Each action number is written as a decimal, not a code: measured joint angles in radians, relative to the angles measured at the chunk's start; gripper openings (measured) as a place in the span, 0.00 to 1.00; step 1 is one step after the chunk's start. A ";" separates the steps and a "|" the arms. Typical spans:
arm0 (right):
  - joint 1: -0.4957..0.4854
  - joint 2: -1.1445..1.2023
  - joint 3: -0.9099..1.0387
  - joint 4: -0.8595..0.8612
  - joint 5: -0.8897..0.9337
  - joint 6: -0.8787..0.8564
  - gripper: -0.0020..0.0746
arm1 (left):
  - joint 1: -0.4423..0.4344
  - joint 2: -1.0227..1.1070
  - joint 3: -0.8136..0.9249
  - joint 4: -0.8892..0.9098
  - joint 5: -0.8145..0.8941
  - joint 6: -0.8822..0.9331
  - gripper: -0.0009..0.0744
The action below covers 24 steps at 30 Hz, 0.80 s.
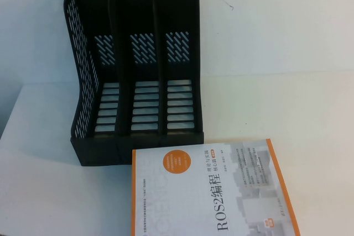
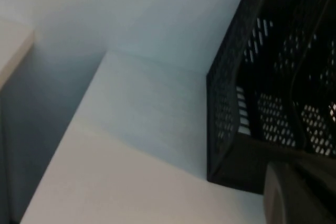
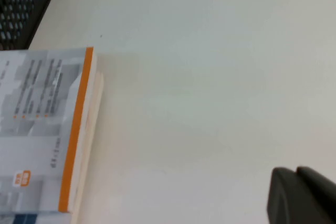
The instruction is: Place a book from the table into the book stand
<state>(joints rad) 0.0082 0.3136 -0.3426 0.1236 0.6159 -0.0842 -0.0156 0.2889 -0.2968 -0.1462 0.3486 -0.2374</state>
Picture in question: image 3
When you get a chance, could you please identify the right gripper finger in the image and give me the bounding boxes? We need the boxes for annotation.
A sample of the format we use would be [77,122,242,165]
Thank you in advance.
[266,166,336,224]

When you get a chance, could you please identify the white ROS2 book orange edge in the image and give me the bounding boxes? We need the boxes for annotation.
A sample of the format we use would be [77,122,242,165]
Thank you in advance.
[0,46,98,224]

